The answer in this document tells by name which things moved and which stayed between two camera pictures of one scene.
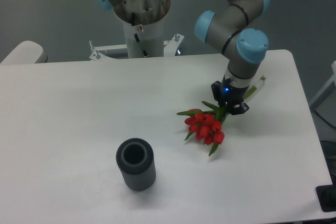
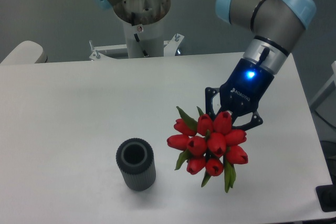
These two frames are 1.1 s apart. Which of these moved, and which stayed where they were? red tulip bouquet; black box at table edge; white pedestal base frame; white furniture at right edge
Moved: red tulip bouquet
Stayed: white pedestal base frame; black box at table edge; white furniture at right edge
